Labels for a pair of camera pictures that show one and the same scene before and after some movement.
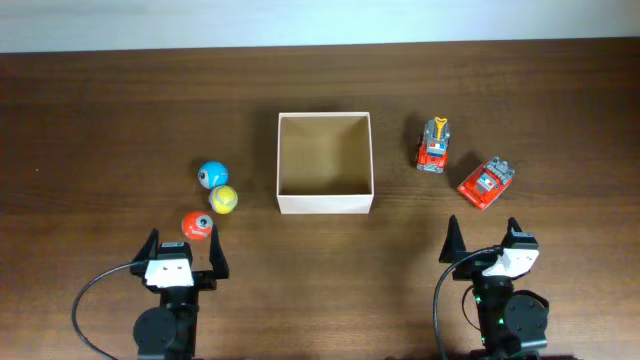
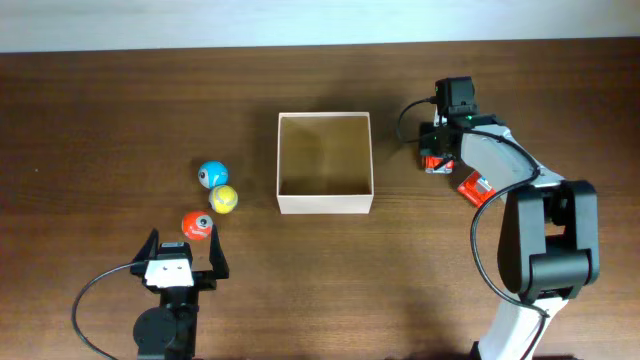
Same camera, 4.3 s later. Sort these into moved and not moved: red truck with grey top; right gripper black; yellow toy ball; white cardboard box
Moved: right gripper black
Not moved: red truck with grey top; white cardboard box; yellow toy ball
